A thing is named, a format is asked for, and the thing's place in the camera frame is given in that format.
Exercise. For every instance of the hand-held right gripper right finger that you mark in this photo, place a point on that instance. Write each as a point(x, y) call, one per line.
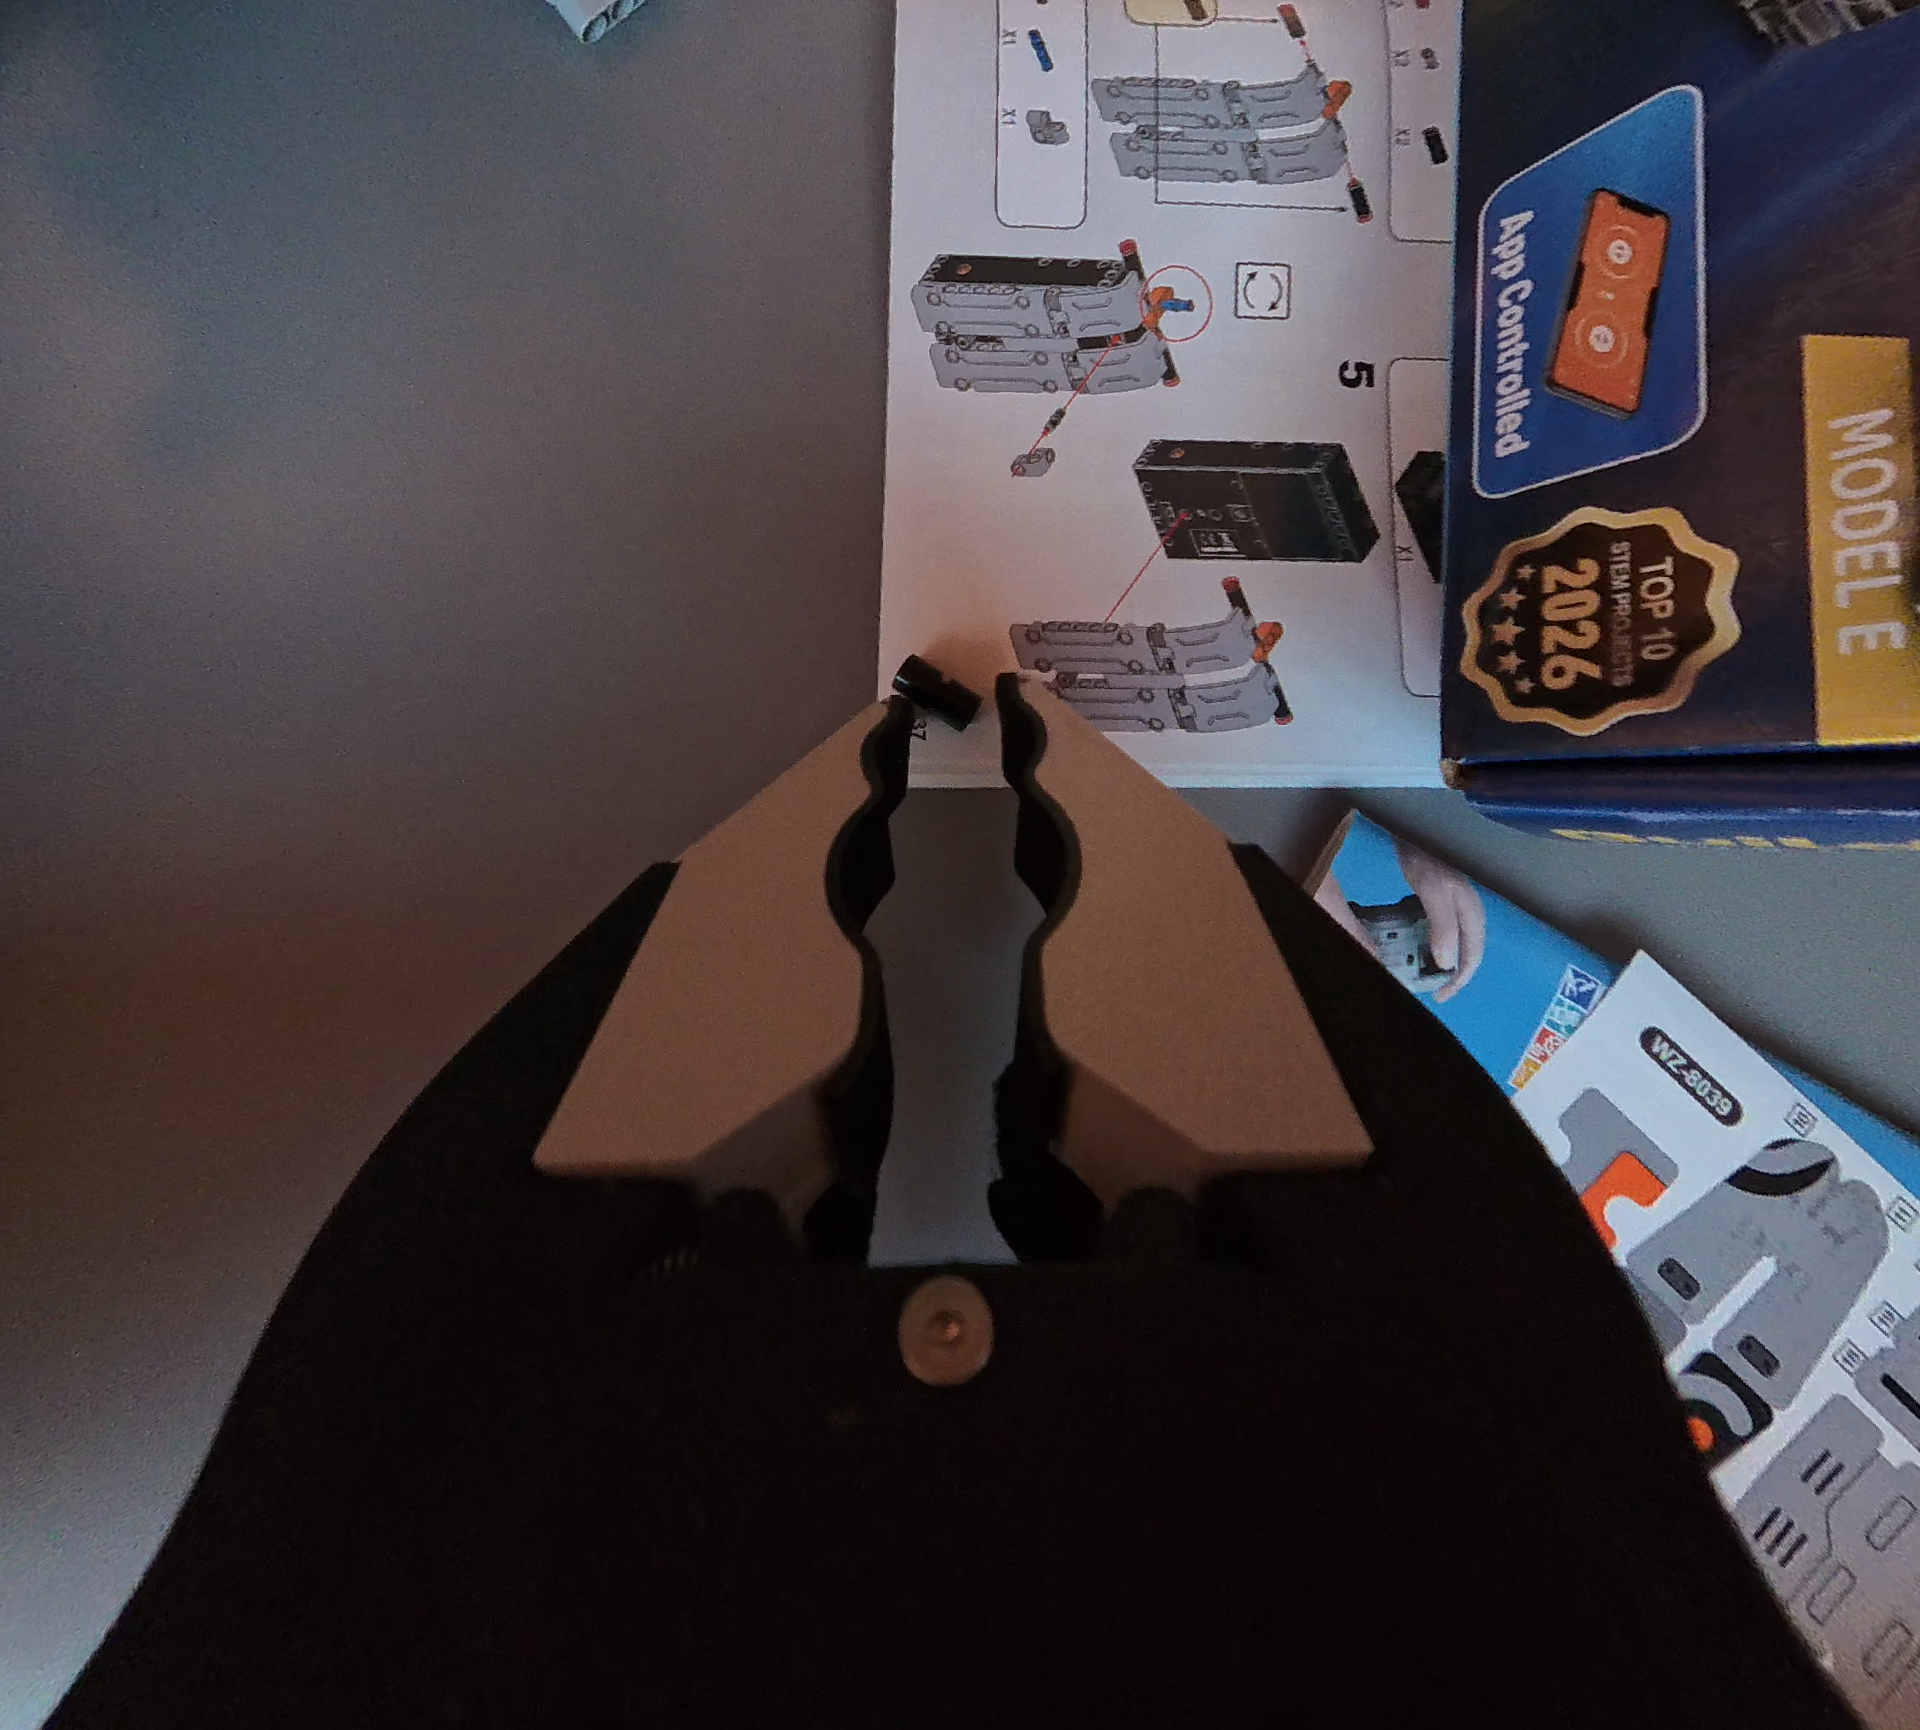
point(1184, 1009)

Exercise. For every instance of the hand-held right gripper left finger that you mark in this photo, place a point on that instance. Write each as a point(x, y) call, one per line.
point(718, 1009)

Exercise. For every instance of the small black connector pin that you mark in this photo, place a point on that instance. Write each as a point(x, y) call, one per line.
point(939, 688)

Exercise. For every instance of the grey desk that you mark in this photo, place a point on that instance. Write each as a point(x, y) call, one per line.
point(373, 484)

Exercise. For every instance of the blue cover booklet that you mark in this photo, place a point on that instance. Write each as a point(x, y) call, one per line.
point(1513, 964)

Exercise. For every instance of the open instruction booklet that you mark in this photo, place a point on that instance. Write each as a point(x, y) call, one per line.
point(975, 529)

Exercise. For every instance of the white sticker sheet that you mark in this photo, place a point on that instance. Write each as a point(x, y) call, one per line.
point(1769, 1310)

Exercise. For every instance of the blue toy kit box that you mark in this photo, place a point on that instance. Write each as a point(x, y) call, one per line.
point(1723, 259)

